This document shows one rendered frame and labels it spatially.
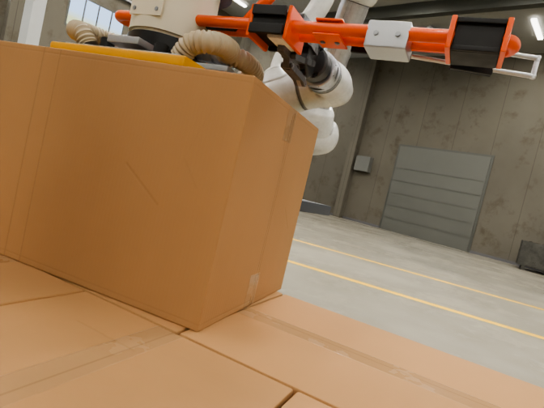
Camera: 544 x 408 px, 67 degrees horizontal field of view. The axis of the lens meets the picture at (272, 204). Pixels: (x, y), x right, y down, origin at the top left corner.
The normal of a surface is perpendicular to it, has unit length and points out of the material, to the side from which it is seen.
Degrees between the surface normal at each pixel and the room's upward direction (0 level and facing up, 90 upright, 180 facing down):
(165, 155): 90
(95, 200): 90
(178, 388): 0
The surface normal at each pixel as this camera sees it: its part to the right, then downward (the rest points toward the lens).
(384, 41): -0.40, -0.04
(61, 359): 0.22, -0.97
